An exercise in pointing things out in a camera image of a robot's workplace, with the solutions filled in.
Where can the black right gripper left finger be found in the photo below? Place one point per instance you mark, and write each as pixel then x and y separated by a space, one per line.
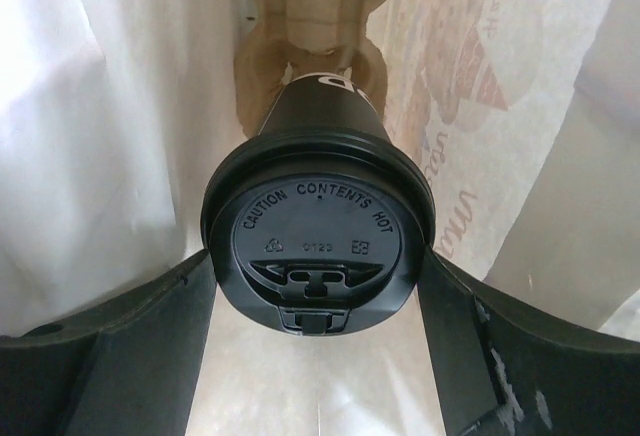
pixel 128 366

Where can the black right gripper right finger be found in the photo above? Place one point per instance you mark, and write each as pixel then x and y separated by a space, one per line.
pixel 503 367

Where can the black plastic cup lid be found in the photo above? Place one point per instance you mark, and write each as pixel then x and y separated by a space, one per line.
pixel 317 233

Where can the kraft paper takeout bag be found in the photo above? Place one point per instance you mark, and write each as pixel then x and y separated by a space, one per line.
pixel 522 115

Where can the black paper coffee cup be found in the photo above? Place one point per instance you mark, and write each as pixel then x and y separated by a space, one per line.
pixel 323 100

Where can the single brown pulp carrier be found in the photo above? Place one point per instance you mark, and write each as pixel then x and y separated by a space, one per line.
pixel 299 37

